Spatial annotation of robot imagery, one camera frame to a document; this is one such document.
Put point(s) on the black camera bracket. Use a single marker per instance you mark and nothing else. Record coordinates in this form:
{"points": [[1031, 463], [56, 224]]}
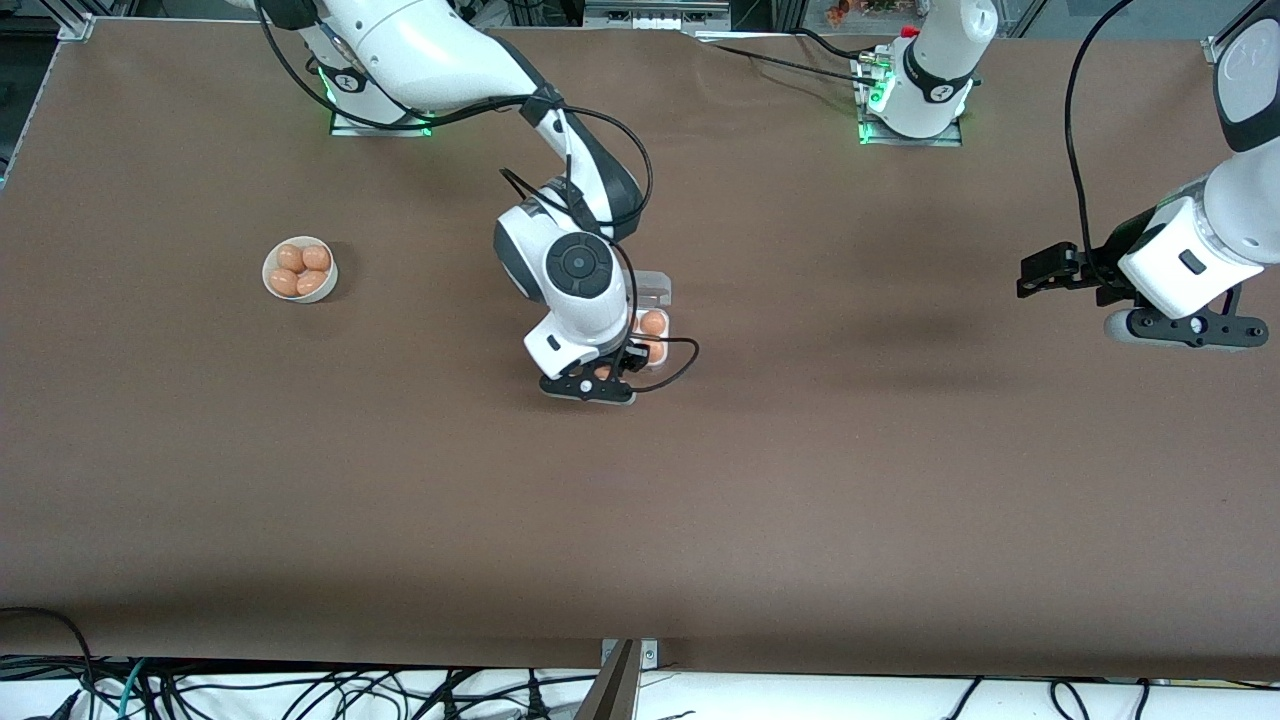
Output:
{"points": [[1170, 322], [570, 385]]}

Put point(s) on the small orange object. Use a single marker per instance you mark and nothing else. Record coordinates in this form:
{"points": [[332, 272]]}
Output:
{"points": [[838, 10]]}

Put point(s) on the white round bowl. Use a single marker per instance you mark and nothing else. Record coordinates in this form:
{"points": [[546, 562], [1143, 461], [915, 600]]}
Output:
{"points": [[300, 299]]}

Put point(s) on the black left camera bracket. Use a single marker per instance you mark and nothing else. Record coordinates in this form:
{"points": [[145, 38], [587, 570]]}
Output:
{"points": [[1170, 322]]}

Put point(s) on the clear plastic egg box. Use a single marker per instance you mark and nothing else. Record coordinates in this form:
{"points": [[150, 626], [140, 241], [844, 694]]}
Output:
{"points": [[655, 290]]}

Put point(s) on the grey power strip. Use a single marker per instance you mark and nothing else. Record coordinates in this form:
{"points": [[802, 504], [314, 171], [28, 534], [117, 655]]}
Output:
{"points": [[655, 15]]}

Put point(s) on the small metal table bracket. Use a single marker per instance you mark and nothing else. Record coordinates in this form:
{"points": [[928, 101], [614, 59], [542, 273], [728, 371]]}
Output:
{"points": [[650, 655]]}

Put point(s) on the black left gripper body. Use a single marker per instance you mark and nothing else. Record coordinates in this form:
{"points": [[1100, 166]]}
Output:
{"points": [[1097, 268]]}

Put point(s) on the black right camera bracket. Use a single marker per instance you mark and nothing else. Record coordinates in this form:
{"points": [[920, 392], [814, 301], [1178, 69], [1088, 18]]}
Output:
{"points": [[570, 385]]}

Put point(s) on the dark brown post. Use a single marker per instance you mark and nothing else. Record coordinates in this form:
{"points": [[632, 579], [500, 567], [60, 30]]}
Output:
{"points": [[612, 695]]}

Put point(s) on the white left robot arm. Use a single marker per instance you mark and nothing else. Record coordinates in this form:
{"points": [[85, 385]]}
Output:
{"points": [[940, 60]]}

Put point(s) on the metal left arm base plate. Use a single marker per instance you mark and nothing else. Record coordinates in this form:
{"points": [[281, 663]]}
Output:
{"points": [[940, 140]]}

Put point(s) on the aluminium corner bracket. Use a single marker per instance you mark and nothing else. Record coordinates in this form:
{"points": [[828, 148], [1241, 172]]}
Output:
{"points": [[78, 28], [1213, 50]]}

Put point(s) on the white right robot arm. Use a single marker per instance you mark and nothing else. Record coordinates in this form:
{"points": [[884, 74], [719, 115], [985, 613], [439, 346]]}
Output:
{"points": [[430, 40]]}

